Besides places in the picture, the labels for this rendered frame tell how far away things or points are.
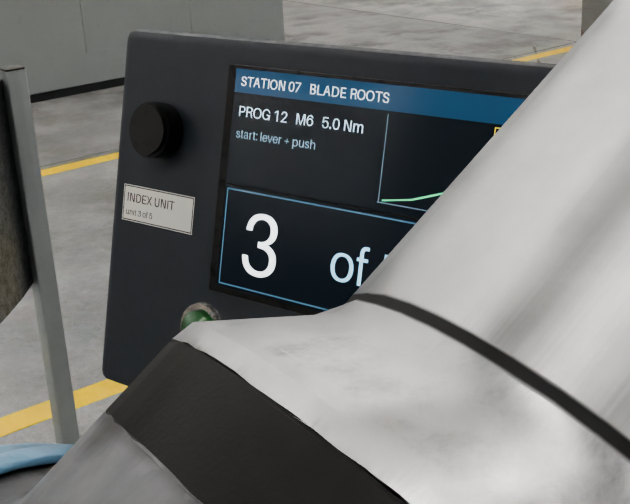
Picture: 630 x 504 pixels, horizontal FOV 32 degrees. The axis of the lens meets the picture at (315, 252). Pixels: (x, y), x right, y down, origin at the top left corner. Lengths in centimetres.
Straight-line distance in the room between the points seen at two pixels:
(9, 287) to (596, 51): 194
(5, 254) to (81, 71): 441
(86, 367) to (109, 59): 362
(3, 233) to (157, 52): 150
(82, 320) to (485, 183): 325
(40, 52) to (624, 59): 617
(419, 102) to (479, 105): 3
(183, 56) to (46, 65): 578
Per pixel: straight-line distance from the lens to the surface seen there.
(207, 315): 55
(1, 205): 205
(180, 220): 56
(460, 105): 46
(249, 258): 53
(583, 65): 17
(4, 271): 206
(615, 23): 17
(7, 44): 623
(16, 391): 303
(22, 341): 331
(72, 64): 640
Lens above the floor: 135
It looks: 21 degrees down
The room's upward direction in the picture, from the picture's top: 3 degrees counter-clockwise
